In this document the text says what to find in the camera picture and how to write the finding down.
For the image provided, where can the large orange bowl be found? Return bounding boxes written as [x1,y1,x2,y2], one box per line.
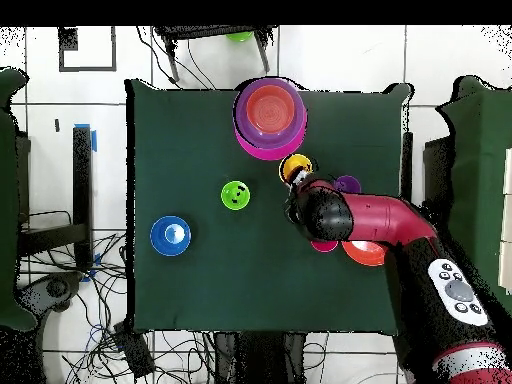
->
[341,239,390,268]

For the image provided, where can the dark green tablecloth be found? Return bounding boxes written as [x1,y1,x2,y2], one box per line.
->
[124,78,414,336]

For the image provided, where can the black pedestal foot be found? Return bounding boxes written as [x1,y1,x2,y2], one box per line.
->
[15,270,86,319]

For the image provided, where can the blue bowl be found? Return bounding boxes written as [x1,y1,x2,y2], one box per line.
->
[149,215,192,257]

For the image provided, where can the pink bowl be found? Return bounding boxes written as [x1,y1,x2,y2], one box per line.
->
[234,115,309,162]

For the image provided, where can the green bowl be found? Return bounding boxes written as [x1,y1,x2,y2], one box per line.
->
[225,30,255,44]

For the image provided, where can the cable bundle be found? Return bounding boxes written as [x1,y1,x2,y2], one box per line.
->
[17,209,135,384]

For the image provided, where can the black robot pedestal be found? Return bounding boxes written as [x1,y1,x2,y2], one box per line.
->
[213,331,309,384]

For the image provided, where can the yellow cup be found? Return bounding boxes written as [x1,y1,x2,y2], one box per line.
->
[278,153,314,186]

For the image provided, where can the purple cup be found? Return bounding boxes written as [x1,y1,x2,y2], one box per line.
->
[333,174,362,194]

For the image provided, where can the green side table cloth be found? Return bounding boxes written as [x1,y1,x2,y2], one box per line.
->
[0,66,38,332]
[434,74,512,317]

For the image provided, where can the black cross beam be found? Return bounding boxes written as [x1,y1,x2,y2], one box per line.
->
[17,222,88,257]

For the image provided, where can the red cup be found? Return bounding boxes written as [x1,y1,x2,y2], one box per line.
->
[310,239,340,254]

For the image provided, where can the black metal stool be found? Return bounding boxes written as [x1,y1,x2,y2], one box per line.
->
[152,24,278,84]

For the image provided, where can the black power brick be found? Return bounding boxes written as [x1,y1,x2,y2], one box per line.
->
[112,319,156,380]

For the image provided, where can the black upright post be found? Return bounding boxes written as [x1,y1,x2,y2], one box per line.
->
[72,125,94,270]

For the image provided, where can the green cup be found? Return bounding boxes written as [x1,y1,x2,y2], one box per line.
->
[220,180,252,212]

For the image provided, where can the small orange bowl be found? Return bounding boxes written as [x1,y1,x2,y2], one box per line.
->
[245,84,298,136]

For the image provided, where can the blue tape strip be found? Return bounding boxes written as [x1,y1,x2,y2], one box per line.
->
[74,122,98,153]

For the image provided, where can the white boxes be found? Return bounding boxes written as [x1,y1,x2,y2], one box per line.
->
[497,146,512,297]

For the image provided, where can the purple bowl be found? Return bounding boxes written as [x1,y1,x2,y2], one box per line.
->
[232,76,308,151]

